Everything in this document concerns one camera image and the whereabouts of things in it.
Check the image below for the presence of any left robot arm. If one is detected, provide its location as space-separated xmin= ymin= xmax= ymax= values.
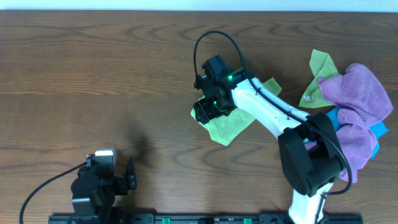
xmin=71 ymin=154 xmax=137 ymax=223

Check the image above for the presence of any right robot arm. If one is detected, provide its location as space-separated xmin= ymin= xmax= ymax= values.
xmin=193 ymin=71 xmax=362 ymax=223

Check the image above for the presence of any olive green cloth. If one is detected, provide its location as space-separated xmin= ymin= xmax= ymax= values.
xmin=299 ymin=49 xmax=339 ymax=109

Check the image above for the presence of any purple cloth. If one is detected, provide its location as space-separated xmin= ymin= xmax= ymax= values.
xmin=318 ymin=63 xmax=393 ymax=183

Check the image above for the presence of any blue cloth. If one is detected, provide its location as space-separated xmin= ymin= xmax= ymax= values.
xmin=326 ymin=107 xmax=389 ymax=159

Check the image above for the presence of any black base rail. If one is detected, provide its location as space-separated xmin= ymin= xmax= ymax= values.
xmin=48 ymin=212 xmax=364 ymax=224

